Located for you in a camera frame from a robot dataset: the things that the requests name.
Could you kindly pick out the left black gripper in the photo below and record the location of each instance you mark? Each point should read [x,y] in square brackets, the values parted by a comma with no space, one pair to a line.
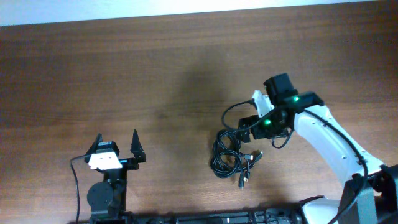
[129,163]

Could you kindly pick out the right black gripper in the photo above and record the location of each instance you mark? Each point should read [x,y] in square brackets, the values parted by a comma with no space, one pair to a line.
[259,132]

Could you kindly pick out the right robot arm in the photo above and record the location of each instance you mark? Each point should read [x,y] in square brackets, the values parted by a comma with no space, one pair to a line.
[369,186]

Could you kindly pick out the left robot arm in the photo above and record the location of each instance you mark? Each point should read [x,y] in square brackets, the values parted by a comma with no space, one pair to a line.
[107,198]

